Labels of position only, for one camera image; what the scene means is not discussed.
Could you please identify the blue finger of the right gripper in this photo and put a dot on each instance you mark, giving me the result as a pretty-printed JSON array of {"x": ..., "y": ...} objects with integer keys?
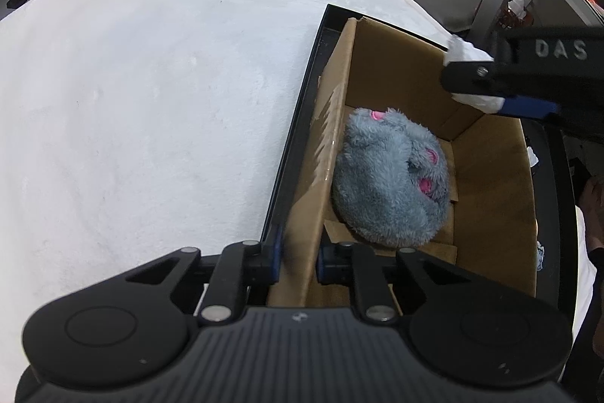
[
  {"x": 475, "y": 78},
  {"x": 530, "y": 108}
]

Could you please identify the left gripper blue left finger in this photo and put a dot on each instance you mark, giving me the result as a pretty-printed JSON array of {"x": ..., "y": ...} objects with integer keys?
[{"x": 240, "y": 277}]

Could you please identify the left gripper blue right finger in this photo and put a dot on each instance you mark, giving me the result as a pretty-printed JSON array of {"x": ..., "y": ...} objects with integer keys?
[{"x": 355, "y": 266}]

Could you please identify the white soft packet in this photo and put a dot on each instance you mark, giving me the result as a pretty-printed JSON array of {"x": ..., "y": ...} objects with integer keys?
[{"x": 460, "y": 50}]

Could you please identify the grey plush toy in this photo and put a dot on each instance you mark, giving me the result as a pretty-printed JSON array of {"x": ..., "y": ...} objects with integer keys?
[{"x": 390, "y": 184}]

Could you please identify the brown cardboard box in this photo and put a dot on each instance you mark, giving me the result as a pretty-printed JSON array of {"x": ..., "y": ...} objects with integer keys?
[{"x": 394, "y": 161}]

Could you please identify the grey patterned cloth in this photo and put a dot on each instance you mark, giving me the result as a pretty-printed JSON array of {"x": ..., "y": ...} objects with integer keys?
[{"x": 540, "y": 256}]

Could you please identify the black shallow tray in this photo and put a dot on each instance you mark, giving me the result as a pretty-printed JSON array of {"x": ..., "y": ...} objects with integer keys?
[{"x": 302, "y": 124}]

